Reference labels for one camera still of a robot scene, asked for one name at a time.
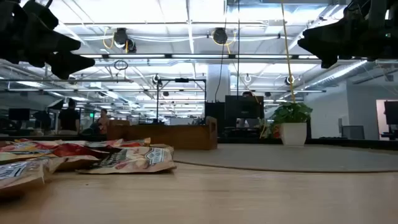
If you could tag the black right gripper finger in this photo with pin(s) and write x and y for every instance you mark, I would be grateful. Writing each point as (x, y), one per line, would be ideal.
(334, 31)
(323, 49)

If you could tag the wooden compartment tea box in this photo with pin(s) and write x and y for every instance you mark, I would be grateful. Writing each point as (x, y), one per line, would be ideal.
(183, 137)

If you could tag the red tea packet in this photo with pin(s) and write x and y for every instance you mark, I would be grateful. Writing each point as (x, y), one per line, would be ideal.
(77, 151)
(133, 142)

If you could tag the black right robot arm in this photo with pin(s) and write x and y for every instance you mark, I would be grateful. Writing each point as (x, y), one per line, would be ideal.
(390, 31)

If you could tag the black softbox light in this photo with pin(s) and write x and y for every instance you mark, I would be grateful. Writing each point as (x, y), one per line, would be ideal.
(57, 104)

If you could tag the round grey mat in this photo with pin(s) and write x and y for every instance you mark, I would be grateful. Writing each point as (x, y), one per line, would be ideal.
(280, 158)

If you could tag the grey chair back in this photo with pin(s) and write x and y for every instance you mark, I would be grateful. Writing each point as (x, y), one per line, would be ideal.
(353, 132)

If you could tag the black equipment cabinet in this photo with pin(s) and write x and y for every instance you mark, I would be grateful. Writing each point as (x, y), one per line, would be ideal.
(214, 113)

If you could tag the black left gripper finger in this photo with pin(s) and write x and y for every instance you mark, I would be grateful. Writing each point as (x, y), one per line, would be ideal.
(60, 42)
(70, 65)

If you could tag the black computer monitor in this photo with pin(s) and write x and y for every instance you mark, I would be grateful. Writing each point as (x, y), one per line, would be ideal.
(391, 112)
(18, 114)
(244, 107)

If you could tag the green plant in white pot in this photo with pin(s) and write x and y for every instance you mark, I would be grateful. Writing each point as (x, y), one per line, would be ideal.
(292, 133)

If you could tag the person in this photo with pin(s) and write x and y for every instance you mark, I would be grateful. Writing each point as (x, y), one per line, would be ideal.
(247, 93)
(69, 119)
(103, 123)

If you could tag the black aluminium table frame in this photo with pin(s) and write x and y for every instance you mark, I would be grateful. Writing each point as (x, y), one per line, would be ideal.
(342, 142)

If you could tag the black gantry frame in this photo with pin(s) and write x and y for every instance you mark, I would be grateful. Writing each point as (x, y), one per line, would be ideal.
(182, 80)

